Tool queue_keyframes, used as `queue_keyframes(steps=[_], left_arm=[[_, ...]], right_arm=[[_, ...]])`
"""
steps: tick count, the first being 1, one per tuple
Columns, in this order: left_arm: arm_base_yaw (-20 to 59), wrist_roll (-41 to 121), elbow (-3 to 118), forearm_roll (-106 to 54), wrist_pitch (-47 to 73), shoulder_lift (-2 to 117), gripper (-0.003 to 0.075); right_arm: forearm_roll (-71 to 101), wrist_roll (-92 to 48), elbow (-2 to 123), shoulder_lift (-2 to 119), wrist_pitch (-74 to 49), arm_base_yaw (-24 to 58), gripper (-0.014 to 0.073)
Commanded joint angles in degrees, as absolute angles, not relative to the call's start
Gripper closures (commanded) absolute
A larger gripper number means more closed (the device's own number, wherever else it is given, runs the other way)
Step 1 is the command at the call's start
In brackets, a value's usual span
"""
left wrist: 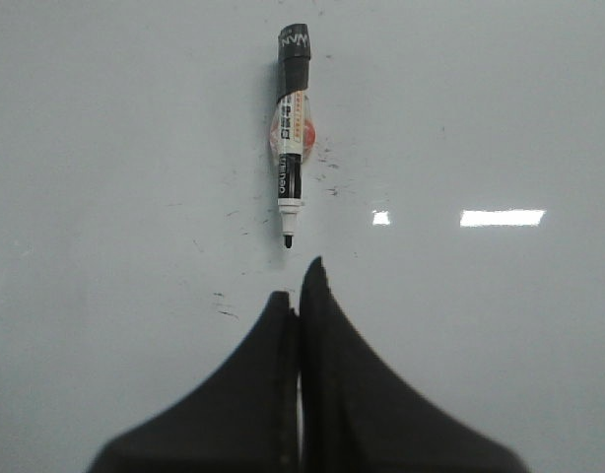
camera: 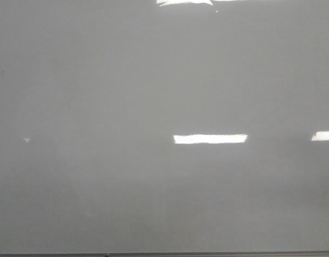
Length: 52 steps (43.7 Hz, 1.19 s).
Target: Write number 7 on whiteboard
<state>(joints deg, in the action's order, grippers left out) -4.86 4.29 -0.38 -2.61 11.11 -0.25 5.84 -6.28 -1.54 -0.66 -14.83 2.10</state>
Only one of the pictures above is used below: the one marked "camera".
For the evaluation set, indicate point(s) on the white glossy whiteboard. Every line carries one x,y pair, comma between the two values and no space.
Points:
133,126

